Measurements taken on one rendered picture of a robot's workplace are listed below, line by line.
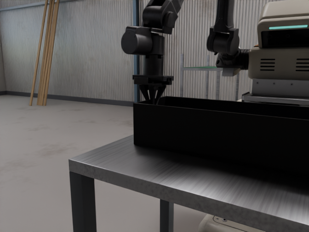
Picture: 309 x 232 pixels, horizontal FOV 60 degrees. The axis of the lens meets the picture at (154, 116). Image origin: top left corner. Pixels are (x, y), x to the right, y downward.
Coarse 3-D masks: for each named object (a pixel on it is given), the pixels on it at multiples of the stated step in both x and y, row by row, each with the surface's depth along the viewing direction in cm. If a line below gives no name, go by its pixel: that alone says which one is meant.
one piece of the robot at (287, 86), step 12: (252, 84) 105; (264, 84) 103; (276, 84) 101; (288, 84) 99; (300, 84) 97; (252, 96) 98; (264, 96) 100; (276, 96) 100; (288, 96) 99; (300, 96) 98
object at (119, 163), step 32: (96, 160) 60; (128, 160) 60; (160, 160) 60; (192, 160) 60; (160, 192) 48; (192, 192) 45; (224, 192) 45; (256, 192) 45; (288, 192) 45; (96, 224) 65; (160, 224) 102; (256, 224) 40; (288, 224) 38
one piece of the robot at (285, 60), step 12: (252, 48) 106; (264, 48) 103; (276, 48) 101; (288, 48) 98; (300, 48) 96; (240, 60) 109; (252, 60) 106; (264, 60) 103; (276, 60) 101; (288, 60) 99; (300, 60) 97; (252, 72) 107; (264, 72) 105; (276, 72) 102; (288, 72) 100; (300, 72) 98
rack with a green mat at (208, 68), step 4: (208, 56) 369; (208, 60) 370; (180, 64) 299; (208, 64) 371; (180, 68) 299; (184, 68) 297; (188, 68) 295; (192, 68) 292; (196, 68) 290; (200, 68) 288; (204, 68) 286; (208, 68) 283; (212, 68) 281; (216, 68) 279; (220, 68) 279; (180, 72) 300; (208, 72) 373; (180, 76) 301; (208, 76) 375; (180, 80) 302; (208, 80) 377; (236, 80) 356; (180, 84) 303; (208, 84) 378; (236, 84) 357; (180, 88) 304; (216, 88) 283; (236, 88) 358; (180, 92) 304; (216, 92) 283; (236, 92) 358; (180, 96) 305; (216, 96) 284; (236, 96) 359; (236, 100) 360
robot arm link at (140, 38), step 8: (168, 16) 68; (168, 24) 68; (128, 32) 66; (136, 32) 65; (144, 32) 67; (160, 32) 69; (168, 32) 70; (128, 40) 66; (136, 40) 65; (144, 40) 66; (128, 48) 66; (136, 48) 65; (144, 48) 67
